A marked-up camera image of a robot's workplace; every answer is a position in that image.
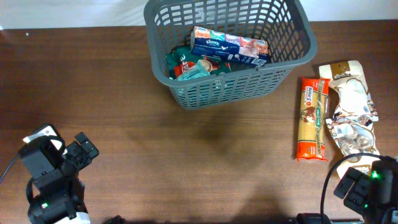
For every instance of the grey plastic lattice basket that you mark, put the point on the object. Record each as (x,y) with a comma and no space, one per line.
(283,24)

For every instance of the orange San Remo spaghetti pack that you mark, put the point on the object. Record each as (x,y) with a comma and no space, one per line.
(311,123)

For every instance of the left gripper body white-black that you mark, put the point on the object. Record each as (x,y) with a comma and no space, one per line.
(82,149)

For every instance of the green Nescafe coffee bag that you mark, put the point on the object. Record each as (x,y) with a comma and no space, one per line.
(183,54)

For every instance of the blue Kleenex tissue multipack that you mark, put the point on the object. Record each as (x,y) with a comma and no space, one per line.
(229,47)

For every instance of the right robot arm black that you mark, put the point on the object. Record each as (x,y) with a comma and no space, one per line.
(372,196)

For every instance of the mint toilet wipes pack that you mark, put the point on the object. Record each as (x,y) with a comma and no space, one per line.
(191,70)

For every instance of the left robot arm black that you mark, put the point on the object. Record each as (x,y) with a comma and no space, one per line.
(54,192)

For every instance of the beige snack pouch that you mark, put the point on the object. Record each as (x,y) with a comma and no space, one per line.
(353,135)
(348,80)

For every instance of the dark device bottom edge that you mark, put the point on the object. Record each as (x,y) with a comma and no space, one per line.
(316,218)

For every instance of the dark device bottom left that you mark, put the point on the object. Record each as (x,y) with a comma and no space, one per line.
(116,220)

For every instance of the beige snack pouch upper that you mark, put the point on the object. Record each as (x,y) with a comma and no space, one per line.
(348,80)

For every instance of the beige snack pouch lower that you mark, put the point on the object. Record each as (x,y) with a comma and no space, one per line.
(353,135)

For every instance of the right gripper body black-white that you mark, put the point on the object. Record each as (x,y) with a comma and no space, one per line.
(352,189)

